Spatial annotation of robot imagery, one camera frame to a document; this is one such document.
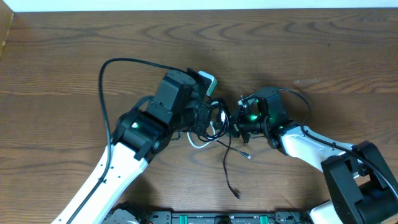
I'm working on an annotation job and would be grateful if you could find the white USB cable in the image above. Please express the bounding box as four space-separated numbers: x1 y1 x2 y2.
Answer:
186 101 227 149

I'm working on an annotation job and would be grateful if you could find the black USB cable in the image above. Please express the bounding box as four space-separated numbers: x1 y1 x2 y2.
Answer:
197 98 252 200

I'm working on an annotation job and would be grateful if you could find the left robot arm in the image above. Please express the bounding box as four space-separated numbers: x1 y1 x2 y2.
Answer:
54 70 217 223

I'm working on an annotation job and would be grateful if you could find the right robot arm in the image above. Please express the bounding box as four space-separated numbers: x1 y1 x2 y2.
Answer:
231 87 397 223

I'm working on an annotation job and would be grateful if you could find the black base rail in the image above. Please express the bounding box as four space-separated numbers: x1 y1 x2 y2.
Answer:
103 208 311 224

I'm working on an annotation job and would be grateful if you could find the left camera black cable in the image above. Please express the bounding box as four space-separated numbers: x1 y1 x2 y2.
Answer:
65 57 187 224

